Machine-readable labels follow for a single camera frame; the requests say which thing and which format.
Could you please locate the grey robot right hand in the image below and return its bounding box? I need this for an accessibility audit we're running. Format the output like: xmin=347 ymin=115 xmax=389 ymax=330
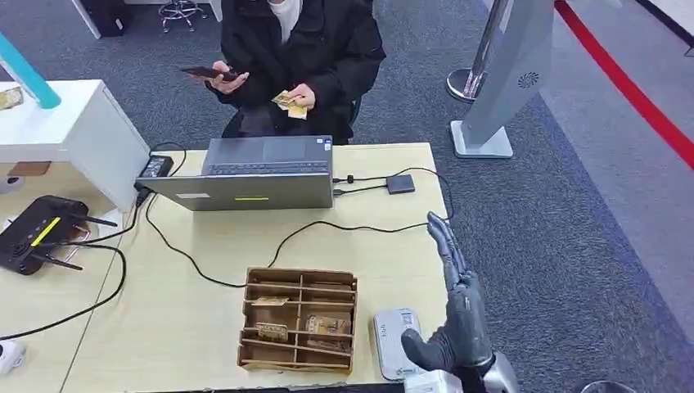
xmin=401 ymin=211 xmax=495 ymax=377

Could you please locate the person's right hand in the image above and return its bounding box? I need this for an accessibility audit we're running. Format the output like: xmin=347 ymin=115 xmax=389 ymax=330
xmin=188 ymin=61 xmax=250 ymax=97

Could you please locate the person's left hand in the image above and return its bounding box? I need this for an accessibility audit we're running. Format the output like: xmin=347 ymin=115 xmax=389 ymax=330
xmin=282 ymin=83 xmax=317 ymax=111

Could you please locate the black smartphone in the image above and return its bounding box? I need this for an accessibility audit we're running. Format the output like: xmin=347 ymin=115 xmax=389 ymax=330
xmin=180 ymin=65 xmax=240 ymax=83

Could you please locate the person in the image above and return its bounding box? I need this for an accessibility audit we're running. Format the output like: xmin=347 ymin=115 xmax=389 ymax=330
xmin=187 ymin=0 xmax=387 ymax=147

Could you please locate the white card reader device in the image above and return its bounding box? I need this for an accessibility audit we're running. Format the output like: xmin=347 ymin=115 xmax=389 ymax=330
xmin=372 ymin=308 xmax=427 ymax=382

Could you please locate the chrome stool base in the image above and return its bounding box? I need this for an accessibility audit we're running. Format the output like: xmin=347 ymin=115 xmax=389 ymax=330
xmin=158 ymin=0 xmax=210 ymax=34

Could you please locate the black laptop power adapter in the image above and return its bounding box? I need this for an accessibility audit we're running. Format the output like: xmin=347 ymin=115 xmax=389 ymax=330
xmin=139 ymin=156 xmax=175 ymax=181

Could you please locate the grey laptop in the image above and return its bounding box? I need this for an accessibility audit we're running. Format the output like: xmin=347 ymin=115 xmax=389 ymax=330
xmin=135 ymin=135 xmax=335 ymax=213

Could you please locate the small black hub box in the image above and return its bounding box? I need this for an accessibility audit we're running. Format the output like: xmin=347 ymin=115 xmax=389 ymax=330
xmin=385 ymin=174 xmax=417 ymax=196

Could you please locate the black cabinet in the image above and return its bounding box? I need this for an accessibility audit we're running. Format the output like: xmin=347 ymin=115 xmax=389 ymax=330
xmin=79 ymin=0 xmax=134 ymax=38

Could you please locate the white shelf box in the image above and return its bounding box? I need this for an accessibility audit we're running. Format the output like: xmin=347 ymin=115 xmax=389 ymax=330
xmin=0 ymin=79 xmax=151 ymax=213

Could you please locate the round dark metal object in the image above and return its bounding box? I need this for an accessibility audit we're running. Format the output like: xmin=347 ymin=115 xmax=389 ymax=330
xmin=573 ymin=380 xmax=639 ymax=393

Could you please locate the wooden compartment card box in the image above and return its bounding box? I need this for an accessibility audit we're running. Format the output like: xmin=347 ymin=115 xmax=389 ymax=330
xmin=237 ymin=266 xmax=359 ymax=375

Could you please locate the teal pole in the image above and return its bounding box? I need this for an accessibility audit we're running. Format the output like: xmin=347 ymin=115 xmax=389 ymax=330
xmin=0 ymin=31 xmax=62 ymax=110

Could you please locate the white kiosk machine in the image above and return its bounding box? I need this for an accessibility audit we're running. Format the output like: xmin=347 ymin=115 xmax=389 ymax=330
xmin=449 ymin=0 xmax=555 ymax=160

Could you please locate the brown wooden tag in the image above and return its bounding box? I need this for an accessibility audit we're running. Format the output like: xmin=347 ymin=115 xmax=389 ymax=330
xmin=7 ymin=160 xmax=53 ymax=178

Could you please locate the small white round object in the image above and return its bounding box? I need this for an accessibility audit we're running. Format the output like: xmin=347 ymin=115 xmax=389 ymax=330
xmin=0 ymin=175 xmax=26 ymax=196

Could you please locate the black router with antennas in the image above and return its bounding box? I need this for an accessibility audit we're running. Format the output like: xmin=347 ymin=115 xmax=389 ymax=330
xmin=0 ymin=195 xmax=119 ymax=277

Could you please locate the red barrier belt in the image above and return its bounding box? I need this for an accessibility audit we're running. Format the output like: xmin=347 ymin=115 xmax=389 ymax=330
xmin=553 ymin=0 xmax=694 ymax=170

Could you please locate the white plastic device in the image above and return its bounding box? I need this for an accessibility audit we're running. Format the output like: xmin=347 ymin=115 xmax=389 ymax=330
xmin=0 ymin=340 xmax=27 ymax=377

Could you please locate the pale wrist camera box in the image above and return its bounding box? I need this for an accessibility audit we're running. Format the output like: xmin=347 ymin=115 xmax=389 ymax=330
xmin=403 ymin=370 xmax=462 ymax=393

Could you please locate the thin black looped cable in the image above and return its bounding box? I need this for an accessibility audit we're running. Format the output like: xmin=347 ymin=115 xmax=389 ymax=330
xmin=150 ymin=142 xmax=189 ymax=178

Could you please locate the short black hub cable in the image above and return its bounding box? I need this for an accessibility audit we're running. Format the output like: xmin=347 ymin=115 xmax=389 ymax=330
xmin=332 ymin=184 xmax=390 ymax=197

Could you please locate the long black power cable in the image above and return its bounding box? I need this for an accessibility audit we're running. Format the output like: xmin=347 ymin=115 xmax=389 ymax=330
xmin=142 ymin=166 xmax=457 ymax=289

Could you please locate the silver stanchion post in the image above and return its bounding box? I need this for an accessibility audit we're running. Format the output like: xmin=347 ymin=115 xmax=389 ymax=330
xmin=446 ymin=0 xmax=511 ymax=104

